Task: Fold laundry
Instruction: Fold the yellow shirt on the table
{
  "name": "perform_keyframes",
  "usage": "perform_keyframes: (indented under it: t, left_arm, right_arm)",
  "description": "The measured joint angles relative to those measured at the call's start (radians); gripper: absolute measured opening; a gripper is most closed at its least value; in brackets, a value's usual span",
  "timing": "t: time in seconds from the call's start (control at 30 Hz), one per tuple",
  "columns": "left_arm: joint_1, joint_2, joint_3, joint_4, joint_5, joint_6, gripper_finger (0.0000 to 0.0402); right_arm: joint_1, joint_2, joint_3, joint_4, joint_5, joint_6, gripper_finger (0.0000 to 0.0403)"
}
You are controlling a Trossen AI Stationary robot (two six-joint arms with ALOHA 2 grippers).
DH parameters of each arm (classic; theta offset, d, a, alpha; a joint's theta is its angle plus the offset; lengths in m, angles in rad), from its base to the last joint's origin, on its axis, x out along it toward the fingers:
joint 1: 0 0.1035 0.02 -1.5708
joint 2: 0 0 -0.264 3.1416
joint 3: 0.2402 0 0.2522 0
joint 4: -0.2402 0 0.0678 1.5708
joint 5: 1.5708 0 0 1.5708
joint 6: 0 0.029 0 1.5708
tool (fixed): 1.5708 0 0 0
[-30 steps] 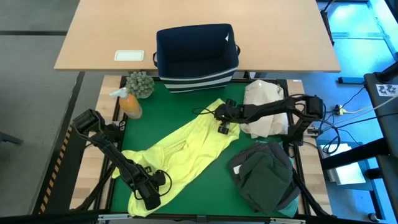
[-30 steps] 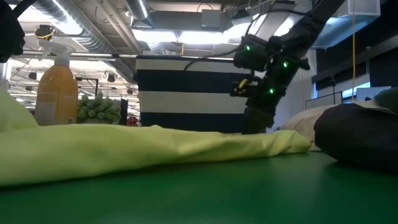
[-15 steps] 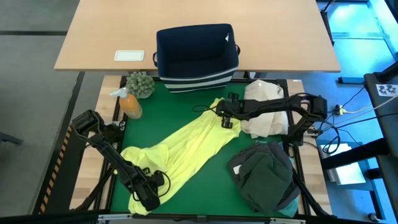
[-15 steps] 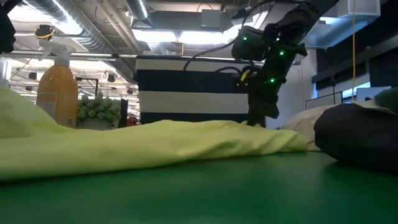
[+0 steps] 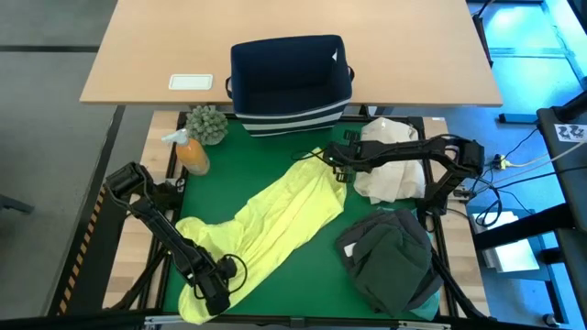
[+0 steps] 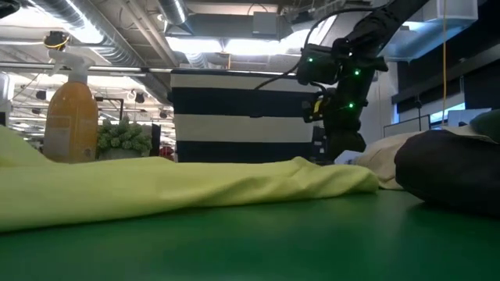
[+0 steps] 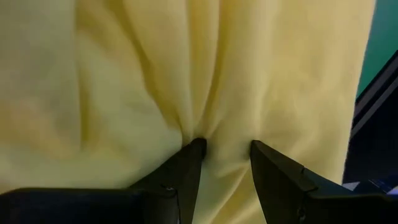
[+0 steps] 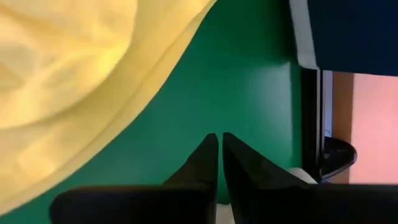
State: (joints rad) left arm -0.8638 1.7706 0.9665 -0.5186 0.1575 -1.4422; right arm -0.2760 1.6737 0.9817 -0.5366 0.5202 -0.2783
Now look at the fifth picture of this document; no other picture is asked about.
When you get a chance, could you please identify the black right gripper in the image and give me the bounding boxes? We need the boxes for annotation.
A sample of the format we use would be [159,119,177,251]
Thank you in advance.
[326,129,371,184]

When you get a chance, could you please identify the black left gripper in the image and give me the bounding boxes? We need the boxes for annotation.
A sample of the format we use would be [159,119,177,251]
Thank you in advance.
[185,256,239,317]

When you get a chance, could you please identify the yellow garment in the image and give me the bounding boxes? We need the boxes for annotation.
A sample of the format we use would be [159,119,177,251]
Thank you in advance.
[175,146,349,325]

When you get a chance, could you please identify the black garment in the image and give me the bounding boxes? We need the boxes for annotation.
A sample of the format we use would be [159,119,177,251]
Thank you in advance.
[335,208,445,314]

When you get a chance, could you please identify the dark green garment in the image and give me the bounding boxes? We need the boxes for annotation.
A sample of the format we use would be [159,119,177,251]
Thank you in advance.
[351,223,433,318]

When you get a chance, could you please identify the teal shorts with white lining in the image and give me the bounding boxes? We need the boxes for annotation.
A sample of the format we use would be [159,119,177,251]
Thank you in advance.
[375,205,441,322]

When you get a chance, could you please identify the navy white striped laundry basket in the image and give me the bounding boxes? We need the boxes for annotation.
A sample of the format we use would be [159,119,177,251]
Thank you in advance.
[224,34,357,138]

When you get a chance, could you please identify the cream folded garment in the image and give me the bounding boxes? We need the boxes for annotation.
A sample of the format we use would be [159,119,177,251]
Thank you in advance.
[353,117,427,205]

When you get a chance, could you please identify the light wooden desk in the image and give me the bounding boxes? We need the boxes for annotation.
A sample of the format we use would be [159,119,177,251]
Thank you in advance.
[78,0,504,108]

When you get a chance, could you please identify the black panel with hazard stripes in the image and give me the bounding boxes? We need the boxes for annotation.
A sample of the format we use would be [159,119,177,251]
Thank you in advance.
[48,182,132,317]

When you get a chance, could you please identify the orange spray bottle white trigger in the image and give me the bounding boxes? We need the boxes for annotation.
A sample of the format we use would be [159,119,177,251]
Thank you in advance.
[161,128,211,177]

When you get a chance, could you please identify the green succulent in grey pot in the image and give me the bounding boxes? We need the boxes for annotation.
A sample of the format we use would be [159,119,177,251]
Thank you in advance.
[184,104,229,147]

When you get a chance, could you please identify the white card on table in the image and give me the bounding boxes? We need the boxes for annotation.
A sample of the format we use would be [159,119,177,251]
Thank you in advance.
[168,73,215,91]

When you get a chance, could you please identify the white floor box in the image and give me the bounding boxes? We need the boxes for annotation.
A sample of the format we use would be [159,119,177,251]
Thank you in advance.
[476,210,541,274]

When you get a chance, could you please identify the black furniture foot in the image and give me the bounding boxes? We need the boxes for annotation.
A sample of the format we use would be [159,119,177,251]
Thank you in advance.
[0,194,36,215]

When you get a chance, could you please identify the white sheet with black marks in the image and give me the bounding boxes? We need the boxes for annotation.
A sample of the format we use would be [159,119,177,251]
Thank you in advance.
[553,122,587,143]

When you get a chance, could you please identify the black slanted bar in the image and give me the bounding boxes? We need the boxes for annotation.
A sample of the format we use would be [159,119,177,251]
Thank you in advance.
[552,89,587,123]

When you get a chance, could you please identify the dark grey side table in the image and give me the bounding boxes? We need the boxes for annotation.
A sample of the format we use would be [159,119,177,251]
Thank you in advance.
[536,107,587,330]

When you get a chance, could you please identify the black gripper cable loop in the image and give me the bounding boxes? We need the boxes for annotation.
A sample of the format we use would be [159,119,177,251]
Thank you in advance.
[223,253,249,295]
[292,148,332,162]

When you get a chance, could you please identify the black aluminium table frame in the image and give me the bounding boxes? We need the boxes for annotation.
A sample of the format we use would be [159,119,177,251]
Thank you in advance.
[137,109,492,327]

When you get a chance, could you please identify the black floor cable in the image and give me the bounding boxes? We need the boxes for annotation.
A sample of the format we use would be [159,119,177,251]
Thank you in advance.
[474,126,587,228]

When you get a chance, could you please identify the yellow floor cable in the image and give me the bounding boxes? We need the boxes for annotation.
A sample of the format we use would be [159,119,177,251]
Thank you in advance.
[502,140,587,169]

